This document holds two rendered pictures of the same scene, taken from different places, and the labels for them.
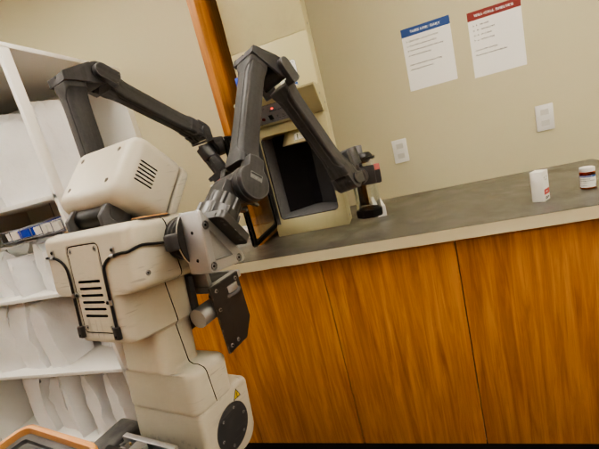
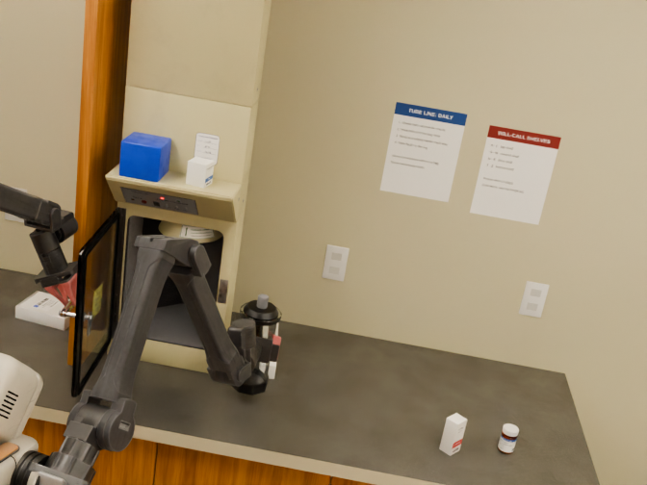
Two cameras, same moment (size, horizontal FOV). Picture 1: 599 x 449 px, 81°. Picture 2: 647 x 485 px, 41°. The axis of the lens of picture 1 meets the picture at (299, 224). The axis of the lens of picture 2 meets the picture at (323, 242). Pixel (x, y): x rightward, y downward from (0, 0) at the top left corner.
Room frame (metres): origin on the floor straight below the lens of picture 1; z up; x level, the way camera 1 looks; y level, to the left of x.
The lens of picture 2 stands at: (-0.67, 0.10, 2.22)
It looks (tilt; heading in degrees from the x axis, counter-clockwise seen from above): 22 degrees down; 345
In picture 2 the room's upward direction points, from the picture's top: 9 degrees clockwise
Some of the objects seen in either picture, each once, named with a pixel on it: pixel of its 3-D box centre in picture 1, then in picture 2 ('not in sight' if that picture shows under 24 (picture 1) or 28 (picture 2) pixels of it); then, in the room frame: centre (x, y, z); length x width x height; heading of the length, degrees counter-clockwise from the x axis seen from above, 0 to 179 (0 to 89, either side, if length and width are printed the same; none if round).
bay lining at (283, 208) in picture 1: (306, 170); (181, 266); (1.59, -0.09, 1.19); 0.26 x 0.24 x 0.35; 73
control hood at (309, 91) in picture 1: (279, 107); (172, 197); (1.41, -0.03, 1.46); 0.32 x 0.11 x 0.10; 73
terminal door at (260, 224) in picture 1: (253, 187); (95, 301); (1.35, 0.14, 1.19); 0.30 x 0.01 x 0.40; 165
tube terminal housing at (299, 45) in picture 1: (299, 141); (186, 222); (1.59, -0.09, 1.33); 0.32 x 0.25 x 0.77; 73
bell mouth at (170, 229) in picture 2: (300, 135); (192, 220); (1.56, -0.10, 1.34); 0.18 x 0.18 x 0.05
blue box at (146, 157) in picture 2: not in sight; (145, 156); (1.44, 0.04, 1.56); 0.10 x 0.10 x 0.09; 73
